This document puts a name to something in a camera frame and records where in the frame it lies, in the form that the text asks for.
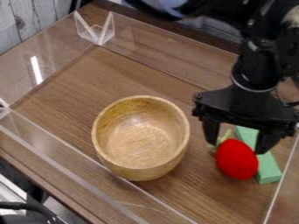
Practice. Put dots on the red plush strawberry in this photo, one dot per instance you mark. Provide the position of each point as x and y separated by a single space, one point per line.
237 160

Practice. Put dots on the black stand lower left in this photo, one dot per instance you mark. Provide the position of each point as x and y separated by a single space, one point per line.
26 204

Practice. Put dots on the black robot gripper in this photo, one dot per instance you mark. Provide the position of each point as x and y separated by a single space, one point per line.
255 110

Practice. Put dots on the clear acrylic tray enclosure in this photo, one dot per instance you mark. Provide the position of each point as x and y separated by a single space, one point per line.
58 80

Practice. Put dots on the green rectangular block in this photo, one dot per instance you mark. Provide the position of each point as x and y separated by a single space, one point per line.
269 172

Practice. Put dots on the wooden bowl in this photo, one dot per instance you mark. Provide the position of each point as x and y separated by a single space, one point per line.
141 135

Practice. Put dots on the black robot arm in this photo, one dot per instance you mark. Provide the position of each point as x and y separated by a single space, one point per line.
269 27

